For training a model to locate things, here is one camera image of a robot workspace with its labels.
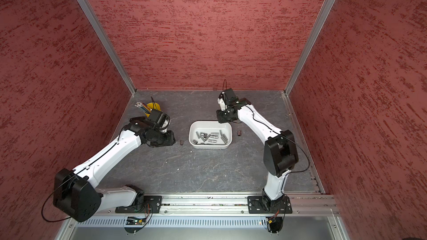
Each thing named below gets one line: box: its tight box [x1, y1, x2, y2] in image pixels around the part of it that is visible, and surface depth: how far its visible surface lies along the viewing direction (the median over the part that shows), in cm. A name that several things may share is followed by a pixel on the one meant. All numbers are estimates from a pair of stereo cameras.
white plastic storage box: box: [188, 120, 233, 150], surface depth 98 cm
